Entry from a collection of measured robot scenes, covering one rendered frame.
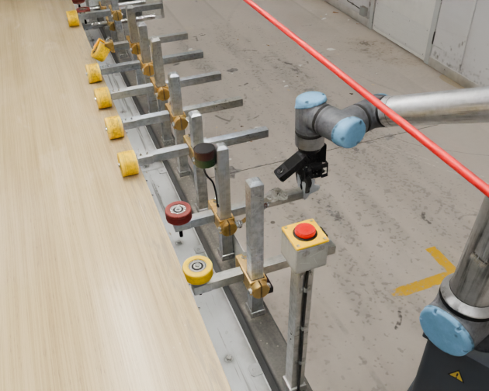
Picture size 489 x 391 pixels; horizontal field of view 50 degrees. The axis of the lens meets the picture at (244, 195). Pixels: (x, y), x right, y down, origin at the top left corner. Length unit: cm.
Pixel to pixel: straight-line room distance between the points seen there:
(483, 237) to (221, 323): 79
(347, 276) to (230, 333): 115
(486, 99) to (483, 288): 44
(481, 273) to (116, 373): 86
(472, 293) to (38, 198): 127
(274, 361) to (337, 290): 117
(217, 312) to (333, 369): 79
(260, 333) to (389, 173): 205
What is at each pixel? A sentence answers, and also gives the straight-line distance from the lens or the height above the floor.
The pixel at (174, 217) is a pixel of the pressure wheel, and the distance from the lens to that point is 156.
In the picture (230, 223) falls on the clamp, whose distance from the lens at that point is 158.
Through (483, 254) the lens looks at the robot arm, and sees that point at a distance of 131.
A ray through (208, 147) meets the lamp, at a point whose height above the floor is 113.
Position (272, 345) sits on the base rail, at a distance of 149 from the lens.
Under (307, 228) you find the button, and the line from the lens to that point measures 102.
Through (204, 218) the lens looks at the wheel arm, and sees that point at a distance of 162.
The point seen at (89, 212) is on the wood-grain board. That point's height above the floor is 90.
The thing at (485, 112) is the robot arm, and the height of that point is 130.
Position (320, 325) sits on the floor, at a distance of 244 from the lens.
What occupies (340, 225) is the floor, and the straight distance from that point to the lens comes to 293.
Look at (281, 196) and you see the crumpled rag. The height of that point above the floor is 87.
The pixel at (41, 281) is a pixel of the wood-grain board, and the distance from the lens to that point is 148.
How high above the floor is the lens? 190
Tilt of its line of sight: 38 degrees down
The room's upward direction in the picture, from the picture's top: 1 degrees counter-clockwise
